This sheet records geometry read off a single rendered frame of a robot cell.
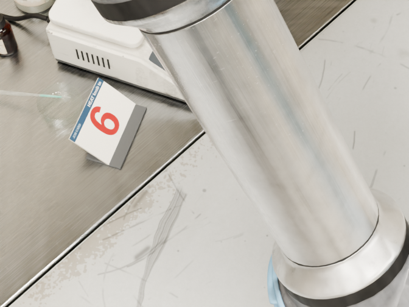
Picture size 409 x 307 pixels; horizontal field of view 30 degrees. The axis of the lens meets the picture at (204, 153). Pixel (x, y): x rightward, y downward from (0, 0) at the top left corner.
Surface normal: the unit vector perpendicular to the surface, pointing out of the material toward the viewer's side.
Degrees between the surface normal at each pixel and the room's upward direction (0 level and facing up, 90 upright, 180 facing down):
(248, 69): 59
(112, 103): 40
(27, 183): 0
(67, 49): 90
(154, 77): 90
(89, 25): 0
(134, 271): 0
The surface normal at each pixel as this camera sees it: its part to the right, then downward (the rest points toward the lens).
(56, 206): 0.00, -0.48
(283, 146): 0.17, 0.55
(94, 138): 0.62, -0.19
